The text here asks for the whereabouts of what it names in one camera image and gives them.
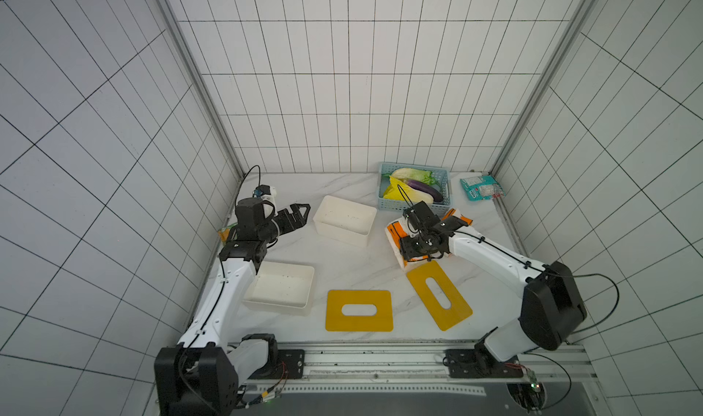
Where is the white tissue box base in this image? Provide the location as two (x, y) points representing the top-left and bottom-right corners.
(313, 196), (377, 248)

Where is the teal snack bag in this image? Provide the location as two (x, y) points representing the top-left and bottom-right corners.
(460, 175), (503, 202)

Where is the green lettuce toy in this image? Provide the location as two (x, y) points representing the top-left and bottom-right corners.
(390, 167), (438, 185)

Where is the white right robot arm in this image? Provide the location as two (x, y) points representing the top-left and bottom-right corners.
(386, 202), (588, 367)

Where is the yellow cabbage toy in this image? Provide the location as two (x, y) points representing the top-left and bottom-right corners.
(382, 177), (434, 205)

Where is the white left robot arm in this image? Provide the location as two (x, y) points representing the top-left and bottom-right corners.
(154, 194), (310, 415)

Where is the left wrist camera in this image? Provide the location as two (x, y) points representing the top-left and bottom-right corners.
(253, 185), (276, 204)

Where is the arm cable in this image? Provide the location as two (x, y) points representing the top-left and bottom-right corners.
(233, 164), (263, 208)
(455, 230), (621, 335)

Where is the orange tissue pack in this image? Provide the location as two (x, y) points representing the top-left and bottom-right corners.
(386, 208), (473, 271)

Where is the white empty box base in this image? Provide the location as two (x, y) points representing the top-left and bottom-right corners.
(243, 261), (315, 316)

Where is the aluminium mounting rail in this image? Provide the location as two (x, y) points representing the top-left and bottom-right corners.
(156, 340), (597, 398)

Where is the green chips bag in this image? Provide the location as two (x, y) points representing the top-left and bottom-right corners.
(218, 223), (237, 244)

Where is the light blue plastic basket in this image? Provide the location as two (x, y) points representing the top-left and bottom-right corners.
(377, 163), (452, 216)

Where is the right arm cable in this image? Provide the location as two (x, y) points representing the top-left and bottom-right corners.
(455, 230), (621, 335)

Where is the yellow bamboo box lid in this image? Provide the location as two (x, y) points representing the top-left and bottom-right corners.
(325, 290), (394, 333)

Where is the purple eggplant toy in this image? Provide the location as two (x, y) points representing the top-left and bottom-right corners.
(405, 179), (444, 204)

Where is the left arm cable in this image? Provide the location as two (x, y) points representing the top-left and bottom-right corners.
(233, 164), (263, 208)

